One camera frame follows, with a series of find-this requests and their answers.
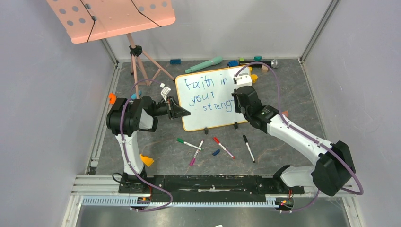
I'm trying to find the blue marker cap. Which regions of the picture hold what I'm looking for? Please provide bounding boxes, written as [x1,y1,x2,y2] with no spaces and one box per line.
[212,149,220,156]

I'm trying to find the yellow wedge block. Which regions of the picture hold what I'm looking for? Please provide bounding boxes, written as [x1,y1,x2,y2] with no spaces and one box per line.
[140,154,155,167]

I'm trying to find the blue brick behind board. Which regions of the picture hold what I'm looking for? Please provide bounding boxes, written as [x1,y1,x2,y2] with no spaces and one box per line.
[227,60,239,68]

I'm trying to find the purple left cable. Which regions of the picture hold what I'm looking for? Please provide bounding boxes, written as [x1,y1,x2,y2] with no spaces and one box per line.
[120,79,174,213]

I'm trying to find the green whiteboard marker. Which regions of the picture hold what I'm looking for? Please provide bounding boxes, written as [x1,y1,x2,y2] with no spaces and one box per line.
[176,138,202,150]

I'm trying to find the red whiteboard marker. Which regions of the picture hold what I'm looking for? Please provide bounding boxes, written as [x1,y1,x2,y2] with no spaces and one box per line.
[213,137,235,159]

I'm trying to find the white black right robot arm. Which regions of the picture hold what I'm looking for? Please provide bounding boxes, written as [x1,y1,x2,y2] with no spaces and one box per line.
[232,86,356,196]

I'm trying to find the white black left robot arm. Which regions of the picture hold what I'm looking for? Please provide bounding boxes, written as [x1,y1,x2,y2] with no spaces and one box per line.
[106,96,191,193]

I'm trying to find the yellow cylinder toy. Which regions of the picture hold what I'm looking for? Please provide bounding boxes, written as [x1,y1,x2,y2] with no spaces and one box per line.
[251,74,258,84]

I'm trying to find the black whiteboard marker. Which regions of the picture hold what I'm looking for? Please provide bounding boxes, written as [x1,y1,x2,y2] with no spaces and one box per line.
[243,135,256,163]

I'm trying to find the black silver microphone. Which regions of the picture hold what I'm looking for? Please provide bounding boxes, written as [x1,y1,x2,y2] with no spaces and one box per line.
[239,59,278,69]

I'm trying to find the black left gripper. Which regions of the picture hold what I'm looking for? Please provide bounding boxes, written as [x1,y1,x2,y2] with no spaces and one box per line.
[151,96,191,120]

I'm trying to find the orange toy block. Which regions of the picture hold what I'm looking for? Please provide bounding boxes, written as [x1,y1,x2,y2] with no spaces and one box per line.
[108,93,117,105]

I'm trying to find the pink music stand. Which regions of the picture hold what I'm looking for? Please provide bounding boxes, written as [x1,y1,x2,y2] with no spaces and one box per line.
[48,0,176,86]

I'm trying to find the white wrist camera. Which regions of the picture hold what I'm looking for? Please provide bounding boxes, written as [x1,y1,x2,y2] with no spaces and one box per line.
[160,83,171,103]
[233,73,253,88]

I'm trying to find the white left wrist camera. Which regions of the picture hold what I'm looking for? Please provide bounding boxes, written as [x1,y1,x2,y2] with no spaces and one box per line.
[160,83,171,103]

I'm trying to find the pink whiteboard marker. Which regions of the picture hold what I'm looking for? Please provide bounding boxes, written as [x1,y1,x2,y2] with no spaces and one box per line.
[189,140,204,166]

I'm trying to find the dark blue brick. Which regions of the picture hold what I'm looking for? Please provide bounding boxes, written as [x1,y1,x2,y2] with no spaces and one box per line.
[170,59,181,65]

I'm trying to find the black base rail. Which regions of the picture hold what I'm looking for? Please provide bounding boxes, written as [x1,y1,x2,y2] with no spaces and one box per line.
[118,175,305,203]

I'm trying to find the yellow framed whiteboard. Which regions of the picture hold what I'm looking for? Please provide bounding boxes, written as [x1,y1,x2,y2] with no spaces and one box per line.
[175,66,246,132]

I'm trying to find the tan wooden cube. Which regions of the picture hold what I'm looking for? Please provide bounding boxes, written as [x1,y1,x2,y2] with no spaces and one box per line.
[261,66,269,73]

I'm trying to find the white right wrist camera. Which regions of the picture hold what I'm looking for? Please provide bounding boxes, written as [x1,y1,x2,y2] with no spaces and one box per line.
[233,73,253,88]

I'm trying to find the teal toy tube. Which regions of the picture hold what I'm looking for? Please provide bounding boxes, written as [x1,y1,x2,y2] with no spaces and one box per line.
[185,56,223,73]

